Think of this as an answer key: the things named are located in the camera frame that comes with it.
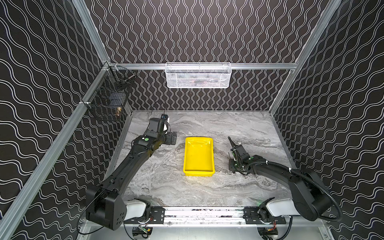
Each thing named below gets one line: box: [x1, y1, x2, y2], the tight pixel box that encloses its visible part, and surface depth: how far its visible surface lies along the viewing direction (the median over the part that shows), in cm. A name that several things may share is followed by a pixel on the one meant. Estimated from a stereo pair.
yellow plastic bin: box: [183, 137, 216, 177], surface depth 96 cm
